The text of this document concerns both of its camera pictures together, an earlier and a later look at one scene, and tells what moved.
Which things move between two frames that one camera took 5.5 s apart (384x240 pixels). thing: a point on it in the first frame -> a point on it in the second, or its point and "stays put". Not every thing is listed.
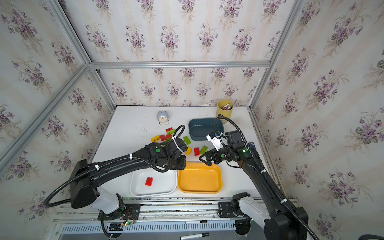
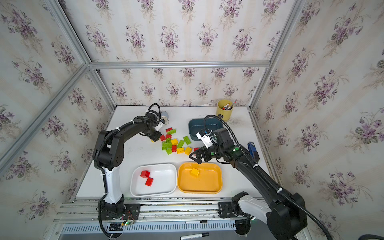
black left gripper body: [181, 162] -> [156, 133]
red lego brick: [149, 181] stays put
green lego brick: [171, 132] stays put
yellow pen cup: [224, 108] stays put
